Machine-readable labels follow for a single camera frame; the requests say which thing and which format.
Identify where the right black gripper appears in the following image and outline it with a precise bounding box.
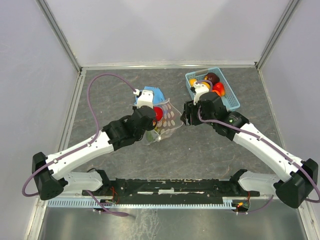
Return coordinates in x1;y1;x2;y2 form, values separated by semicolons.
179;99;216;127

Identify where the green orange mango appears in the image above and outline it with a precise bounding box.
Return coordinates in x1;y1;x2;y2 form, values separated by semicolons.
145;127;161;144

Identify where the bright red apple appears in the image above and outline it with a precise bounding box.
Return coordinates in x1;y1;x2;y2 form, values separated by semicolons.
153;106;164;122

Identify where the clear dotted zip bag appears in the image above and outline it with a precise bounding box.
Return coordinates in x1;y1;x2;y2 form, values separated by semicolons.
142;98;183;145

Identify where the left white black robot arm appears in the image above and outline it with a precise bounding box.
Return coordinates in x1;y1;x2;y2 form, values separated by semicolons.
31;106;157;200

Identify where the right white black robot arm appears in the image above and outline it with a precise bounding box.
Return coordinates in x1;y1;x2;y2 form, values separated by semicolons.
180;92;320;209

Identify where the blue patterned cloth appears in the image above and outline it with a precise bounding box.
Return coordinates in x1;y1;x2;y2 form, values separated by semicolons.
143;86;166;105

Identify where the small yellow lemon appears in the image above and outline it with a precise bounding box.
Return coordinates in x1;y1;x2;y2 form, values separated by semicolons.
189;78;197;87

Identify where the yellow round fruit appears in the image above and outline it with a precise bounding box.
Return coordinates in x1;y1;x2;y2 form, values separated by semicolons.
201;82;211;90

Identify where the red yellow pear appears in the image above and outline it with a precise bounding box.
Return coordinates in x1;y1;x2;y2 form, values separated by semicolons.
212;82;226;97

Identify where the dark red apple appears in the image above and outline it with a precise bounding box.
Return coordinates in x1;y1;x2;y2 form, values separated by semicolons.
204;72;220;86

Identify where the light blue plastic basket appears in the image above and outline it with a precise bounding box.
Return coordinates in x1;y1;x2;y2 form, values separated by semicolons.
185;67;240;111

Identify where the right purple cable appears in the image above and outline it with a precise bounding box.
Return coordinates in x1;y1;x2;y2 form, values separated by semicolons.
194;79;320;215

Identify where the purple cable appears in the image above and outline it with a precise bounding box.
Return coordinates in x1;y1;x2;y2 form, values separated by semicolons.
194;79;320;215
21;73;140;198

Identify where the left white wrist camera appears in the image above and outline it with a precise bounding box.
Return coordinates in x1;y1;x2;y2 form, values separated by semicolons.
133;89;154;109

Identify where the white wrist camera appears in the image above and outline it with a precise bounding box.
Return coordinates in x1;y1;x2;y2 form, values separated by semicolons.
133;89;154;109
191;80;213;105

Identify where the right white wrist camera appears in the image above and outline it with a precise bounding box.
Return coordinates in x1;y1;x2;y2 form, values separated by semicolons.
191;80;213;105

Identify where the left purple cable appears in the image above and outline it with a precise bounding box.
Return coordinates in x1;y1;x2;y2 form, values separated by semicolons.
21;73;140;198

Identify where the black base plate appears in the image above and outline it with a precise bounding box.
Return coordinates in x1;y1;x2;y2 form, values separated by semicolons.
93;178;260;204

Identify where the light blue cable duct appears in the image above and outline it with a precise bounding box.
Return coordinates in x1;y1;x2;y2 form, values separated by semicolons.
47;197;236;210

